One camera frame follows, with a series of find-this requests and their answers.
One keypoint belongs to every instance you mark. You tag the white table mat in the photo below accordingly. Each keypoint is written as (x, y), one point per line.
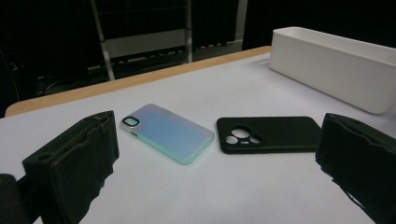
(186, 193)

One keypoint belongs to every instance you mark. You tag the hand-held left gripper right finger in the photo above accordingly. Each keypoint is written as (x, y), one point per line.
(364, 155)

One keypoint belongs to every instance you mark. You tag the grey metal stand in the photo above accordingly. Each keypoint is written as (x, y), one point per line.
(146, 43)

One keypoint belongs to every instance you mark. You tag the white rectangular storage box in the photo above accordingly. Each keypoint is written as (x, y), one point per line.
(327, 68)

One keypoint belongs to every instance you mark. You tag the iridescent phone case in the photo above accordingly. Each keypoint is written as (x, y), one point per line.
(169, 133)

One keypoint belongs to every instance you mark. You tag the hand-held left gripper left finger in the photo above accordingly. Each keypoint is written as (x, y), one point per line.
(71, 165)

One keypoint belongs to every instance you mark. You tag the black phone case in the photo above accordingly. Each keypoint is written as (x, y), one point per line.
(280, 133)

